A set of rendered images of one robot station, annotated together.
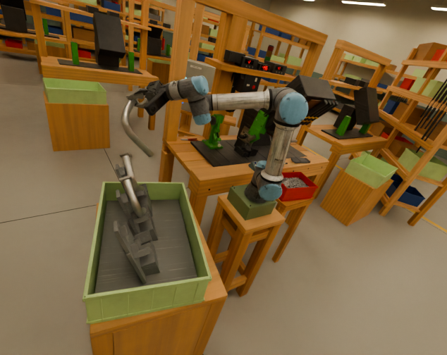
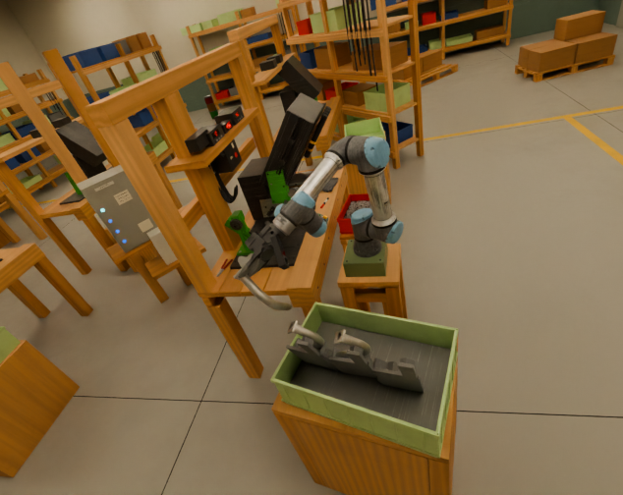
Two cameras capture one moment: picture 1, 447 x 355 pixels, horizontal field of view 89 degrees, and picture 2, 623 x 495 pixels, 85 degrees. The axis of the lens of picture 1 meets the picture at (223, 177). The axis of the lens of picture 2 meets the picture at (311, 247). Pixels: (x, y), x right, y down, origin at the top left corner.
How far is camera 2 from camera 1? 0.79 m
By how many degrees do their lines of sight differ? 24
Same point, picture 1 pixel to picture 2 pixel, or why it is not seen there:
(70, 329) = not seen: outside the picture
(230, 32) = (175, 119)
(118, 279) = (407, 412)
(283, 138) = (381, 182)
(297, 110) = (383, 150)
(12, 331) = not seen: outside the picture
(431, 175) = (402, 100)
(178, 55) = (156, 192)
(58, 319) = not seen: outside the picture
